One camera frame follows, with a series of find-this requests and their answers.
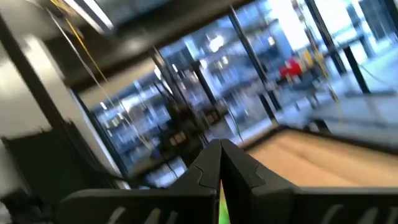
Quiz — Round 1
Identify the large black panel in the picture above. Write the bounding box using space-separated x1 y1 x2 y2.
0 123 125 224

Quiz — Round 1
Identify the black post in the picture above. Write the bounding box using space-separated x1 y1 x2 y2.
343 45 371 95

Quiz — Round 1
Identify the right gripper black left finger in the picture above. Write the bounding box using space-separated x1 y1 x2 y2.
55 139 222 224

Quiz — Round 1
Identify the large window black frame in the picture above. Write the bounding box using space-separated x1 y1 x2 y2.
71 0 398 187

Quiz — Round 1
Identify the yellow cable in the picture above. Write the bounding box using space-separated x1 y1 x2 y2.
48 0 153 150

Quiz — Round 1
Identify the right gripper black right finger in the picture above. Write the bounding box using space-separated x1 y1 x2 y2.
221 139 398 224

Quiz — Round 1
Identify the green cabbage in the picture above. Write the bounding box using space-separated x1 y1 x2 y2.
218 182 231 224

